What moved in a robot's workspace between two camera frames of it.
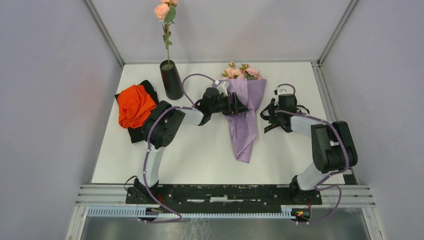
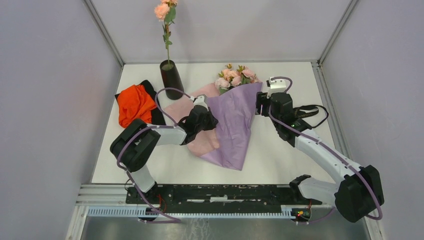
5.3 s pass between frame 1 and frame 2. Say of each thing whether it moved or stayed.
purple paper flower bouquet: moved
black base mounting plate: stayed
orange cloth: stayed
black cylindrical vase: stayed
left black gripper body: moved
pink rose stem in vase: stayed
